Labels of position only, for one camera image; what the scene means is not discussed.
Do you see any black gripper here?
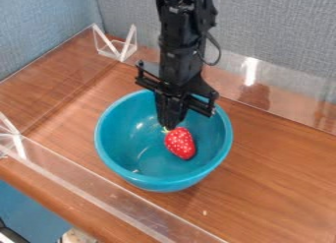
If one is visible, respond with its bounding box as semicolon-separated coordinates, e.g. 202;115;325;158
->
135;39;219;130

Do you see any red toy strawberry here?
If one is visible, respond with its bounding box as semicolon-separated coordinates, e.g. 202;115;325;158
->
163;127;197;160

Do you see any blue plastic bowl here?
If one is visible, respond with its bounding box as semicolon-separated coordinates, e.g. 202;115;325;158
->
95;90;234;193

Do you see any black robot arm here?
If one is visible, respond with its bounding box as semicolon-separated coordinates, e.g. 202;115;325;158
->
135;0;219;130

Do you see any clear acrylic back barrier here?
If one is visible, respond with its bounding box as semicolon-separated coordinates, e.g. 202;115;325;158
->
125;33;336;137

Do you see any clear acrylic barrier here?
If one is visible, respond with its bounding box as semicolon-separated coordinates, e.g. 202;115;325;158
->
125;33;336;137
0;135;229;243

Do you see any clear acrylic front barrier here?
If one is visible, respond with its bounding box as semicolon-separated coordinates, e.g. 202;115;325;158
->
0;135;229;243

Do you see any clear acrylic corner bracket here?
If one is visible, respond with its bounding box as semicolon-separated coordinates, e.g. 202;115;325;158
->
93;24;138;62

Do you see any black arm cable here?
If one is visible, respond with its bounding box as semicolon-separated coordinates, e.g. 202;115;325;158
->
197;31;223;68

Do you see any clear acrylic left bracket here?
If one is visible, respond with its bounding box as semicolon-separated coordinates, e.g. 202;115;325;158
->
0;111;27;159

